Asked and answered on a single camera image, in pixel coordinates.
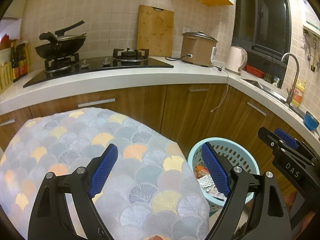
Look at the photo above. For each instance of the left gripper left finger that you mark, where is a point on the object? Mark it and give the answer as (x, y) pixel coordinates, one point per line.
(100, 168)

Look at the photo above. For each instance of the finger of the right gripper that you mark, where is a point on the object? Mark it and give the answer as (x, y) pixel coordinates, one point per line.
(290, 141)
(268, 136)

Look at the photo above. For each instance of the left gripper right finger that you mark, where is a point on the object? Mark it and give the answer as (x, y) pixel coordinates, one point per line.
(220, 170)

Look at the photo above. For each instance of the white dotted paper wrapper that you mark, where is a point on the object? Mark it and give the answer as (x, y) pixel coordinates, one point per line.
(206, 181)

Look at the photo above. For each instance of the clear printed plastic bag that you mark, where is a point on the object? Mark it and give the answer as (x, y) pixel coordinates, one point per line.
(213, 192)

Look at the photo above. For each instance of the wooden kitchen cabinets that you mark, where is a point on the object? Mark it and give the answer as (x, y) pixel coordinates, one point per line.
(183, 113)

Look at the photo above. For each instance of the person's left hand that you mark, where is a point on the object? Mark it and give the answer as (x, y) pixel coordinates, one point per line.
(156, 237)

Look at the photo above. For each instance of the blue bowl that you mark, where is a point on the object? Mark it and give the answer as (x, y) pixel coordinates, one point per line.
(310, 121)

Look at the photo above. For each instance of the steel sink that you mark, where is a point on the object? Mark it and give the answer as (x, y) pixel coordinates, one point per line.
(276, 96)

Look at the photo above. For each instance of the scallop pattern tablecloth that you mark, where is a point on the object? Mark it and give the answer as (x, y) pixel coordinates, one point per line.
(150, 191)

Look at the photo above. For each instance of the yellow detergent bottle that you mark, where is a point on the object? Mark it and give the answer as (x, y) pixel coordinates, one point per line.
(298, 92)

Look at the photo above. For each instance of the pink electric kettle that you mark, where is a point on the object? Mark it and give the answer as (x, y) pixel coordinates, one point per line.
(236, 61)

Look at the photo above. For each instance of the dark window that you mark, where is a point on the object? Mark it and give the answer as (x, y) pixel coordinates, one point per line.
(263, 29)

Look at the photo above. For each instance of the black gas stove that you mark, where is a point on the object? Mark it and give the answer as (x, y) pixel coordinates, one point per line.
(72, 65)

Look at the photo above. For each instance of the black wok with lid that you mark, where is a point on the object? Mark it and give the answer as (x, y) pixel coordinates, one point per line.
(59, 45)

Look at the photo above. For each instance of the yellow plastic basket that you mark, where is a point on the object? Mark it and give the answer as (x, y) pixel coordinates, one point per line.
(6, 79)

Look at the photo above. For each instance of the dark sauce bottle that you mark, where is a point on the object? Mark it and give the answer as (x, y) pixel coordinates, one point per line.
(23, 59)
(14, 62)

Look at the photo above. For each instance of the wooden cutting board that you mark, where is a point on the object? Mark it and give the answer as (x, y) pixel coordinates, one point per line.
(155, 30)

